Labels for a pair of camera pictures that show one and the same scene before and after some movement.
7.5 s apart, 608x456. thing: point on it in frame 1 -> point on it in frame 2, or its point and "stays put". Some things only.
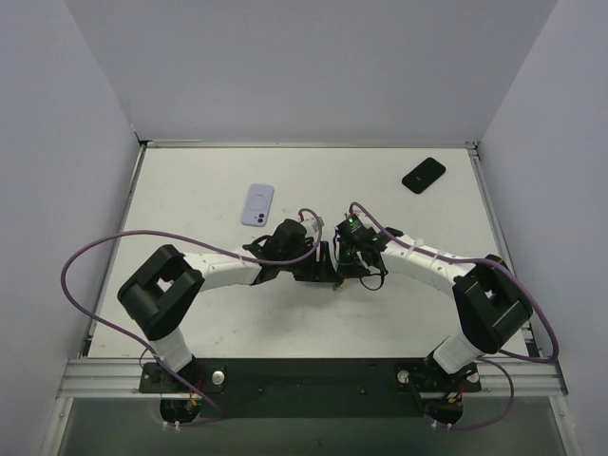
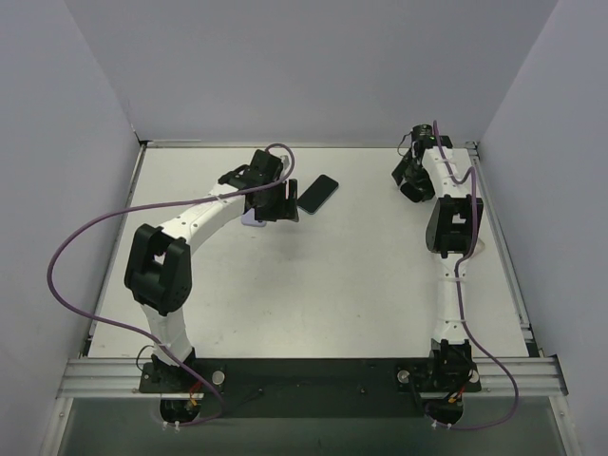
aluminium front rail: x=106 y=377 stays put
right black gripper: x=349 y=268 -> x=402 y=172
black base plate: x=313 y=388 stays put
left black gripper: x=316 y=268 -> x=290 y=200
